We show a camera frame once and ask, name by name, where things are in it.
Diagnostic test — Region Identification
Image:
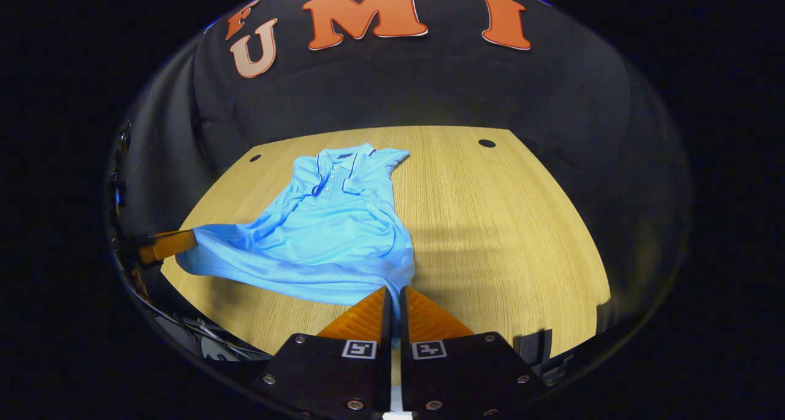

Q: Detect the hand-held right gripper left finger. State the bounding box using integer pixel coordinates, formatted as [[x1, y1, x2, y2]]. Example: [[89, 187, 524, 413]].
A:
[[248, 285, 393, 420]]

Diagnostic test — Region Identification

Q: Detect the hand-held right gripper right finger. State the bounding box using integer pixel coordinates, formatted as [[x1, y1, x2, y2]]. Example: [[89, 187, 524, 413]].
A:
[[400, 285, 553, 420]]

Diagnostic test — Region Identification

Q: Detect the light blue T-shirt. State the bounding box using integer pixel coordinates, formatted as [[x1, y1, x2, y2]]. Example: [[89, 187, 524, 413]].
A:
[[175, 142, 418, 347]]

